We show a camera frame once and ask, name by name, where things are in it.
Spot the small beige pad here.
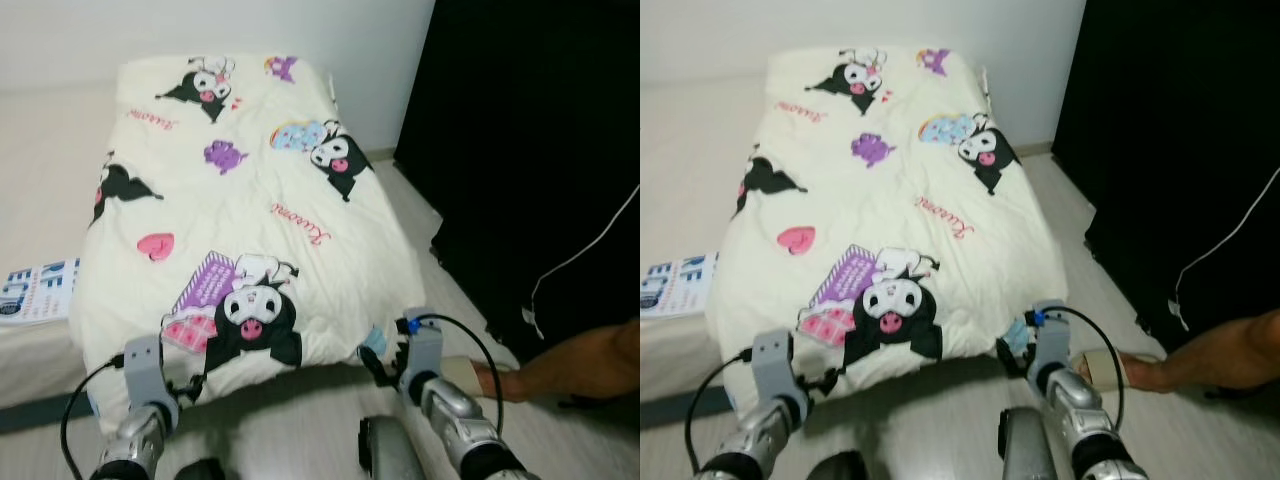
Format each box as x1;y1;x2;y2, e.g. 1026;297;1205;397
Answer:
1075;348;1129;393
443;355;501;398

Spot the white book with blue letters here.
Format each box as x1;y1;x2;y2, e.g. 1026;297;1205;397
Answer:
640;252;719;319
0;258;81;326

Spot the cream cartoon print duvet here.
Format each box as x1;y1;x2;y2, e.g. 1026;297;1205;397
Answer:
705;45;1069;416
68;52;429;433

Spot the person's hand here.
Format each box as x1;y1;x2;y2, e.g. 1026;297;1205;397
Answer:
1122;345;1206;393
475;358;549;403

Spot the black curtain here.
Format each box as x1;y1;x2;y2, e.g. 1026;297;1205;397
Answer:
1050;0;1280;351
393;0;641;366

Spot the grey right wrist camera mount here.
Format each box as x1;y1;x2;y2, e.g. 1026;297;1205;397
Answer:
398;308;446;386
1025;300;1071;373

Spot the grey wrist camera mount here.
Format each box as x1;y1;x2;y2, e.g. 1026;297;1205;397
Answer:
398;308;446;386
1025;300;1071;373
120;335;173;411
750;328;804;401

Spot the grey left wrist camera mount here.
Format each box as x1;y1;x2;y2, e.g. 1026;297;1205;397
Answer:
120;335;173;411
750;328;804;401

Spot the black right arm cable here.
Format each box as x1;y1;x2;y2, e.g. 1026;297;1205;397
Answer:
1035;305;1126;433
405;313;504;426

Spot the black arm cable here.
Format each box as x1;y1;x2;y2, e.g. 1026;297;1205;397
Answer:
1035;305;1126;433
60;355;131;480
405;313;504;426
683;348;753;480

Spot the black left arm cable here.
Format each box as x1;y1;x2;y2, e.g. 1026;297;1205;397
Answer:
60;355;131;480
683;348;753;480

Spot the thin white cable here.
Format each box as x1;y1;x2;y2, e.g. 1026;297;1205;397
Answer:
527;185;641;341
1172;192;1280;333

